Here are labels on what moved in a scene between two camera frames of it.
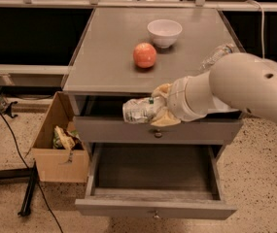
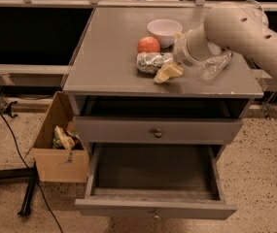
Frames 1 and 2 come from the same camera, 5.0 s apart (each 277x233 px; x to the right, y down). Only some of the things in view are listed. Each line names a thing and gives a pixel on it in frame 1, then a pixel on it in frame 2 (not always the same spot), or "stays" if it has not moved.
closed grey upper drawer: (118, 130) stays
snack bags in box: (66, 140) stays
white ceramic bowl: (164, 33) stays
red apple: (145, 55) → (148, 45)
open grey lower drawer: (163, 181) stays
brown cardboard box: (52, 162) stays
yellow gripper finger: (165, 118) → (171, 70)
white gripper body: (178, 98) → (181, 54)
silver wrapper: (138, 111) → (148, 63)
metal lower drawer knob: (156, 216) stays
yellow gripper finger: (162, 90) → (178, 35)
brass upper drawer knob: (158, 134) stays
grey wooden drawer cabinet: (122, 52) stays
